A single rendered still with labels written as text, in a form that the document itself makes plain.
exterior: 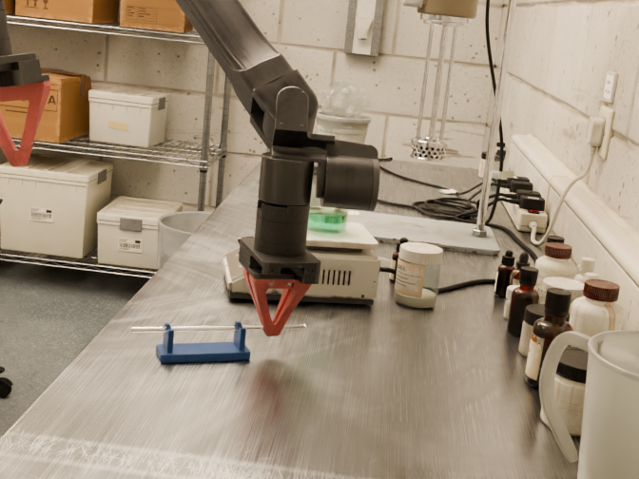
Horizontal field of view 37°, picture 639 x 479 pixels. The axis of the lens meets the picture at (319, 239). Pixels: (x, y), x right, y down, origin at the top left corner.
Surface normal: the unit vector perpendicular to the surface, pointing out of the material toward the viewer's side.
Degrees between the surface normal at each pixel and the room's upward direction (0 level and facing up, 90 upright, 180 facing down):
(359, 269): 90
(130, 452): 0
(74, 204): 92
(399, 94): 90
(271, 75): 53
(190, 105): 90
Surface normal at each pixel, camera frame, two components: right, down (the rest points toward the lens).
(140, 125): -0.17, 0.26
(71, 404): 0.10, -0.97
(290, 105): 0.12, -0.41
